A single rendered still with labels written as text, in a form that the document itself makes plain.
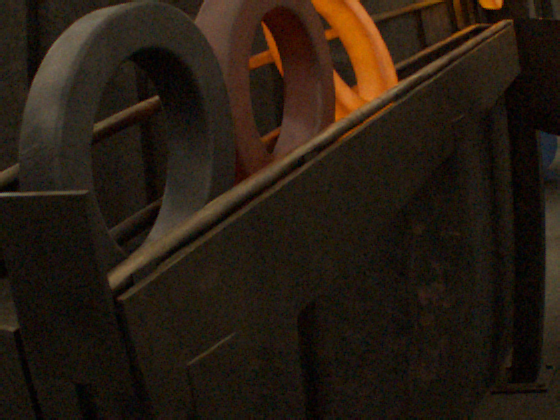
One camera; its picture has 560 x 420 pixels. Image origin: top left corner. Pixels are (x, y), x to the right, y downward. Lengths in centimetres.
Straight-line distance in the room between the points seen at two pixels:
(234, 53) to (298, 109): 14
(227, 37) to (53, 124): 19
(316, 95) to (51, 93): 32
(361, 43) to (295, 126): 20
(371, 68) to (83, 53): 48
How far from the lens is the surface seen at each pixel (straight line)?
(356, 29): 90
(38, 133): 45
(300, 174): 61
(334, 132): 68
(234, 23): 60
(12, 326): 163
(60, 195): 43
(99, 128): 57
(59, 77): 46
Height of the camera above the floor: 72
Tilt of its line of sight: 12 degrees down
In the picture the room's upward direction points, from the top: 6 degrees counter-clockwise
